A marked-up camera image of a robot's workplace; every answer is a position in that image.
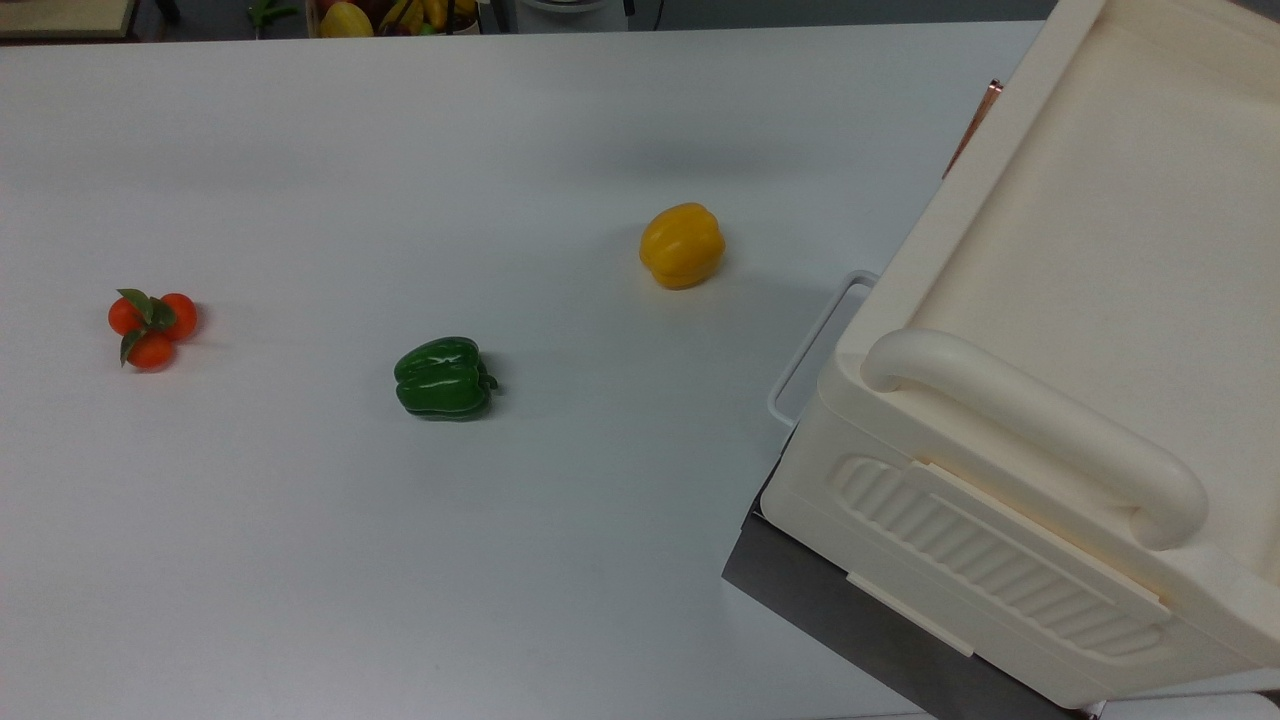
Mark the wooden side table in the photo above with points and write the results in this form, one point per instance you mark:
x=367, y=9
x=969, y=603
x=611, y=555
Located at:
x=62, y=16

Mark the yellow mango fruit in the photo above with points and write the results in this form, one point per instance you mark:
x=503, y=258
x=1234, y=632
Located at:
x=345, y=20

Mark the green bell pepper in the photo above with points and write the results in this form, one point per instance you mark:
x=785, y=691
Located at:
x=442, y=378

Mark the orange tangerine cluster with leaves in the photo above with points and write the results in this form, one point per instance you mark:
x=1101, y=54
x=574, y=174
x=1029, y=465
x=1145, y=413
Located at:
x=152, y=328

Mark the yellow bell pepper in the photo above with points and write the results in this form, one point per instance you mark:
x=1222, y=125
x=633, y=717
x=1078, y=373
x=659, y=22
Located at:
x=681, y=245

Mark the dark grey cabinet base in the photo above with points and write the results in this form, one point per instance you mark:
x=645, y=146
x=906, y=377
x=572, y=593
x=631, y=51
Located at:
x=840, y=610

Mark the fruit basket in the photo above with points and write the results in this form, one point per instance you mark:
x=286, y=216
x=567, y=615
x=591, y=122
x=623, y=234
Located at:
x=392, y=18

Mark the yellow banana bunch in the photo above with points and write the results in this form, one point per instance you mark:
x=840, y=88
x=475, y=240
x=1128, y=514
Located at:
x=410, y=12

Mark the cream plastic cabinet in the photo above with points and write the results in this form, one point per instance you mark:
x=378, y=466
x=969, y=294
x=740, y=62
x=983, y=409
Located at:
x=1090, y=300

